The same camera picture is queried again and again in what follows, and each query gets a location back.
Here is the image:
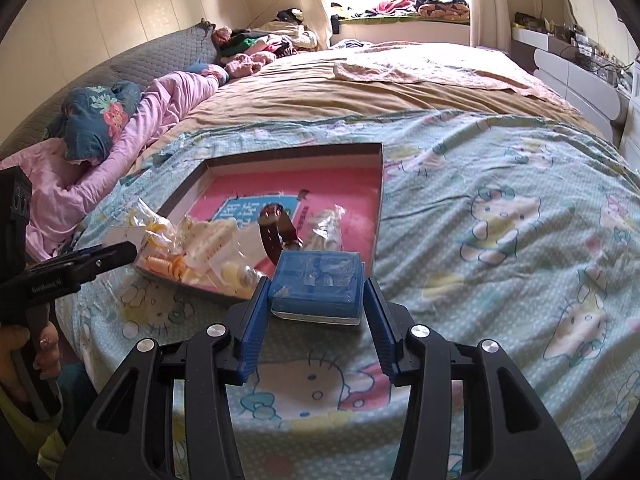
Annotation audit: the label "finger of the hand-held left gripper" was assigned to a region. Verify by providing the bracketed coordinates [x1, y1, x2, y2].
[50, 241, 137, 267]
[74, 250, 139, 287]

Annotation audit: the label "tan blanket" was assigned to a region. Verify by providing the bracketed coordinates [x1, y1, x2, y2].
[135, 42, 591, 161]

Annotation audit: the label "person's left forearm green sleeve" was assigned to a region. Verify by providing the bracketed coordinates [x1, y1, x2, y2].
[0, 390, 67, 467]

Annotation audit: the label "blue box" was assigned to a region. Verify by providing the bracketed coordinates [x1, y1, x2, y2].
[270, 249, 365, 327]

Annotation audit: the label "person's left hand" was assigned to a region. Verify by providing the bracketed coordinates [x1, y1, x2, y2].
[0, 321, 62, 403]

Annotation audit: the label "pink quilt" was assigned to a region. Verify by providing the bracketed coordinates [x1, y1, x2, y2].
[0, 67, 228, 261]

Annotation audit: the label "white hair claw clip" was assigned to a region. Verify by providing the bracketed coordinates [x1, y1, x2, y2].
[192, 219, 239, 267]

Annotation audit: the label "brown strap wrist watch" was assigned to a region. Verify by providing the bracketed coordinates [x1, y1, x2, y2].
[257, 202, 306, 266]

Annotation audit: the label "clothes on windowsill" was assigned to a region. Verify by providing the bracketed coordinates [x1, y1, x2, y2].
[340, 0, 471, 21]

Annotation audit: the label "blue floral pillow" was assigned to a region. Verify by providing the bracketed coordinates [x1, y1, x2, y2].
[45, 82, 143, 163]

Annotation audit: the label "dark teal clothing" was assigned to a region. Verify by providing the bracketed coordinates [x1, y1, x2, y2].
[60, 362, 98, 411]

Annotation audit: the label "grey quilted headboard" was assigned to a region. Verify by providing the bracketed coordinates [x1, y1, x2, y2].
[0, 22, 221, 161]

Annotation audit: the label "peach cloth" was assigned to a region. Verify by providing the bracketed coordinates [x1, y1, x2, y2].
[332, 55, 576, 108]

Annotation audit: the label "yellow hair tie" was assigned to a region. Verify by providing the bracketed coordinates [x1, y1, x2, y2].
[127, 209, 168, 246]

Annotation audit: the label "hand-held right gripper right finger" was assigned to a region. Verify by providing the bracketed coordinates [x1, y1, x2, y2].
[362, 277, 583, 480]

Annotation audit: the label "pink book with blue label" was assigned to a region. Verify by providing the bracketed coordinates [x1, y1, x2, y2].
[202, 167, 381, 281]

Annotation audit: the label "dresser top clutter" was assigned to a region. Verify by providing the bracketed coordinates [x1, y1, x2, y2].
[512, 10, 636, 86]

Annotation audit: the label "cream curtain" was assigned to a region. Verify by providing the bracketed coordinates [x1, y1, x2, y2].
[295, 0, 341, 51]
[467, 0, 516, 53]

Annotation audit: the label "clear plastic jewelry bag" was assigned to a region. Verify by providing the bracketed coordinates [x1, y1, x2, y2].
[305, 205, 346, 252]

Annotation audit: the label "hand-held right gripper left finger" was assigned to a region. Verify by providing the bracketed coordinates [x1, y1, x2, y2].
[55, 276, 275, 480]

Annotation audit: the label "cartoon cat bedsheet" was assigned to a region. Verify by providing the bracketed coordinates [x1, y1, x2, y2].
[55, 107, 640, 480]

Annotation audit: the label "pearl hair ornament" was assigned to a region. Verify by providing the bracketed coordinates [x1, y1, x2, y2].
[220, 262, 266, 291]

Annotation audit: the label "orange spiral hair tie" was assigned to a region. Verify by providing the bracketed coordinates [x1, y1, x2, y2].
[145, 255, 188, 281]

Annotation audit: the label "shallow cardboard tray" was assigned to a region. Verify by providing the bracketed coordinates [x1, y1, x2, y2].
[134, 142, 386, 306]

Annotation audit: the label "pile of clothes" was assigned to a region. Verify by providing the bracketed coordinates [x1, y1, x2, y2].
[212, 7, 321, 78]

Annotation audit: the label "white dresser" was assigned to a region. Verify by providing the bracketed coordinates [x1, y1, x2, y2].
[510, 27, 631, 146]

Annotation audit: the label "cloud-shaped mirror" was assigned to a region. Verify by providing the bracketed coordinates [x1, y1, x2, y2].
[542, 0, 583, 29]

